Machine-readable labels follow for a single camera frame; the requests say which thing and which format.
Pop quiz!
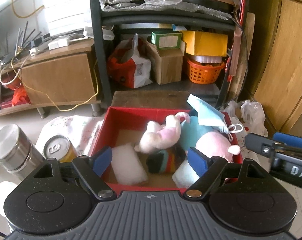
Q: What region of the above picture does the red and white bag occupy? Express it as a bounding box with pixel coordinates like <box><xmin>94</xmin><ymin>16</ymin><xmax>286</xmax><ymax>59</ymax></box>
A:
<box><xmin>106</xmin><ymin>34</ymin><xmax>153</xmax><ymax>88</ymax></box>

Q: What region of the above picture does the wooden plank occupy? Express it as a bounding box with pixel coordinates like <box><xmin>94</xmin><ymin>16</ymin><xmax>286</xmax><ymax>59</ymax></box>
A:
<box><xmin>229</xmin><ymin>12</ymin><xmax>256</xmax><ymax>103</ymax></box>

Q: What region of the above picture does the brown cardboard box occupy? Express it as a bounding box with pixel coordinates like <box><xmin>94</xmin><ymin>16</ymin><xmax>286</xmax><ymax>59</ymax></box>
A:
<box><xmin>146</xmin><ymin>40</ymin><xmax>186</xmax><ymax>85</ymax></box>

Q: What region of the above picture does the wooden tv stand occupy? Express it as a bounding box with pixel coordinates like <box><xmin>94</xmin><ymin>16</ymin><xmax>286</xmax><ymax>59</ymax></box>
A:
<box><xmin>0</xmin><ymin>39</ymin><xmax>101</xmax><ymax>118</ymax></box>

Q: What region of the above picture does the white plastic bag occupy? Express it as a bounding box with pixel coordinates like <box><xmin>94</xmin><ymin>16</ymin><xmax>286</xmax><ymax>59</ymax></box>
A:
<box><xmin>225</xmin><ymin>100</ymin><xmax>268</xmax><ymax>137</ymax></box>

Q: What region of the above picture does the white foam block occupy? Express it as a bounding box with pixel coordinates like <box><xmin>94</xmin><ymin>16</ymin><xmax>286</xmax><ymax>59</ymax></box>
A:
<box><xmin>110</xmin><ymin>142</ymin><xmax>149</xmax><ymax>185</ymax></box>

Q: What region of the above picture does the floral table cloth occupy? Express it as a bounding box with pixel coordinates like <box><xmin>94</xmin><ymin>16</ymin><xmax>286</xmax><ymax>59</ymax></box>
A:
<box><xmin>37</xmin><ymin>115</ymin><xmax>105</xmax><ymax>157</ymax></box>

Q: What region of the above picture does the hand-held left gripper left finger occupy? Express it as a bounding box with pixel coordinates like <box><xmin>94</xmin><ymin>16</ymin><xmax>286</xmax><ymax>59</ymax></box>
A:
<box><xmin>34</xmin><ymin>146</ymin><xmax>116</xmax><ymax>201</ymax></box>

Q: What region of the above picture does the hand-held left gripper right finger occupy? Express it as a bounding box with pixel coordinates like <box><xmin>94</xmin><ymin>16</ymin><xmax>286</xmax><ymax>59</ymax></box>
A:
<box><xmin>186</xmin><ymin>147</ymin><xmax>268</xmax><ymax>198</ymax></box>

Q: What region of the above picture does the red cardboard box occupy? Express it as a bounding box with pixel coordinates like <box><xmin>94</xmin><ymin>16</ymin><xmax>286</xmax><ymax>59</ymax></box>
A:
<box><xmin>91</xmin><ymin>107</ymin><xmax>244</xmax><ymax>197</ymax></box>

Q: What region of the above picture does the bubble wrap sheet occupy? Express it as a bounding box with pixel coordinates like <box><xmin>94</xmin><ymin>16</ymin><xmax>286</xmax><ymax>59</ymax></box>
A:
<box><xmin>100</xmin><ymin>0</ymin><xmax>235</xmax><ymax>22</ymax></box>

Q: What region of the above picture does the striped colourful sock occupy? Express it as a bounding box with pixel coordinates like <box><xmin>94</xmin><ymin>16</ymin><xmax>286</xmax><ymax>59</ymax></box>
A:
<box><xmin>146</xmin><ymin>146</ymin><xmax>189</xmax><ymax>174</ymax></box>

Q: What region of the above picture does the red plastic bag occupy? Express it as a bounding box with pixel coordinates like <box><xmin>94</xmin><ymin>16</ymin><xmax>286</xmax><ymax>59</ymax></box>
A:
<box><xmin>11</xmin><ymin>86</ymin><xmax>31</xmax><ymax>107</ymax></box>

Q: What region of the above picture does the light blue towel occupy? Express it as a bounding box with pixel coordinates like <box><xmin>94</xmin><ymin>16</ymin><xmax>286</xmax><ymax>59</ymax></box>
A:
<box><xmin>171</xmin><ymin>160</ymin><xmax>200</xmax><ymax>188</ymax></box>

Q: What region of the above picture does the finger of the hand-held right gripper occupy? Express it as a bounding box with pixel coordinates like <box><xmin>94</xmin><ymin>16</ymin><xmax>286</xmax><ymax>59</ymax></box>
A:
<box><xmin>245</xmin><ymin>133</ymin><xmax>277</xmax><ymax>158</ymax></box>
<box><xmin>272</xmin><ymin>131</ymin><xmax>302</xmax><ymax>155</ymax></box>

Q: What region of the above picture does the green box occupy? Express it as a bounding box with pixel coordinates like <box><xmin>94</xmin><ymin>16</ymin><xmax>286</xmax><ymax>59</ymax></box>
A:
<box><xmin>151</xmin><ymin>31</ymin><xmax>182</xmax><ymax>50</ymax></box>

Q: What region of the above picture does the black router with antennas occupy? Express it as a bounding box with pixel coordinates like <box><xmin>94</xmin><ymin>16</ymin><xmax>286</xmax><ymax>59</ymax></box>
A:
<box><xmin>14</xmin><ymin>21</ymin><xmax>51</xmax><ymax>55</ymax></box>

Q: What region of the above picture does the red flat board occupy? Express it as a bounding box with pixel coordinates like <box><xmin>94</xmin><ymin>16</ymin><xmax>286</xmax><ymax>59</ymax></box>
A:
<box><xmin>230</xmin><ymin>0</ymin><xmax>249</xmax><ymax>80</ymax></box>

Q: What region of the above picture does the white power strip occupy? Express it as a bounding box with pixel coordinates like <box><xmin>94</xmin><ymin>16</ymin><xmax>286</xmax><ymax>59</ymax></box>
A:
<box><xmin>83</xmin><ymin>26</ymin><xmax>115</xmax><ymax>40</ymax></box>

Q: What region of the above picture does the white power adapter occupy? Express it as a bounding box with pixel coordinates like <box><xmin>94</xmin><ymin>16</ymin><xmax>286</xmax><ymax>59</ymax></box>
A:
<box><xmin>48</xmin><ymin>37</ymin><xmax>70</xmax><ymax>50</ymax></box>

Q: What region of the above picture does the yellow box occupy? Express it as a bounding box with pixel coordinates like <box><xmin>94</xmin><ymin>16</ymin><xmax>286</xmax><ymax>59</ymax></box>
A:
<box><xmin>181</xmin><ymin>31</ymin><xmax>228</xmax><ymax>57</ymax></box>

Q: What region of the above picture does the glass jar with white lid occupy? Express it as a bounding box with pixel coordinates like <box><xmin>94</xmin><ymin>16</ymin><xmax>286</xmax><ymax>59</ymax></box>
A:
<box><xmin>0</xmin><ymin>181</ymin><xmax>17</xmax><ymax>218</ymax></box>

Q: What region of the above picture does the black shelf rack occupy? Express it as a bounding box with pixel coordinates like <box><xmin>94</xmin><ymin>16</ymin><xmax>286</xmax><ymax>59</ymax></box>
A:
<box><xmin>89</xmin><ymin>0</ymin><xmax>252</xmax><ymax>117</ymax></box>

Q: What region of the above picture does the wooden cabinet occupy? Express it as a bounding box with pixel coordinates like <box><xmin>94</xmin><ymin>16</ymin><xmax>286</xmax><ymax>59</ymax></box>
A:
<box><xmin>246</xmin><ymin>0</ymin><xmax>302</xmax><ymax>140</ymax></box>

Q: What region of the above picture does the stainless steel thermos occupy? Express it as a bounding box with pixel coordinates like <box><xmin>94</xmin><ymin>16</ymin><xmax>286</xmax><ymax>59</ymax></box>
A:
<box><xmin>0</xmin><ymin>124</ymin><xmax>45</xmax><ymax>180</ymax></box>

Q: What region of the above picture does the orange plastic basket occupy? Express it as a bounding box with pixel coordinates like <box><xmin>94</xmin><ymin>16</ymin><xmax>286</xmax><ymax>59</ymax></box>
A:
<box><xmin>187</xmin><ymin>56</ymin><xmax>226</xmax><ymax>84</ymax></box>

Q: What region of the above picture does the cream pink plush toy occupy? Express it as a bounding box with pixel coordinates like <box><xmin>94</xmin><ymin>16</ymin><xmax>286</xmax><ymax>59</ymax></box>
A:
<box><xmin>134</xmin><ymin>112</ymin><xmax>191</xmax><ymax>154</ymax></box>

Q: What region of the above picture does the yellow thin cable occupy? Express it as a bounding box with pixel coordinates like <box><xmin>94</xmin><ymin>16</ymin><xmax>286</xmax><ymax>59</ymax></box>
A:
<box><xmin>0</xmin><ymin>55</ymin><xmax>99</xmax><ymax>112</ymax></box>

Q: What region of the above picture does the blue face mask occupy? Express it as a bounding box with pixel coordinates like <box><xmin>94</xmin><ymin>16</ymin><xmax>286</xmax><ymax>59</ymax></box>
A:
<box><xmin>187</xmin><ymin>94</ymin><xmax>243</xmax><ymax>142</ymax></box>

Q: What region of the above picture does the blue and pink plush toy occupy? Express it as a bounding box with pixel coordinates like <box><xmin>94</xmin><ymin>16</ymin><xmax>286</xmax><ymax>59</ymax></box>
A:
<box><xmin>178</xmin><ymin>116</ymin><xmax>242</xmax><ymax>163</ymax></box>

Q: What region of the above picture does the blue yellow drink can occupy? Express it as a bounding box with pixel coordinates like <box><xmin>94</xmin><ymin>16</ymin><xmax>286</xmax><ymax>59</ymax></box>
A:
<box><xmin>43</xmin><ymin>135</ymin><xmax>78</xmax><ymax>163</ymax></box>

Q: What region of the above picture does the clear plastic container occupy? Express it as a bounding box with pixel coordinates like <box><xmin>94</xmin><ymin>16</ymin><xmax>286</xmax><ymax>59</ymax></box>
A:
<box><xmin>188</xmin><ymin>55</ymin><xmax>223</xmax><ymax>64</ymax></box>

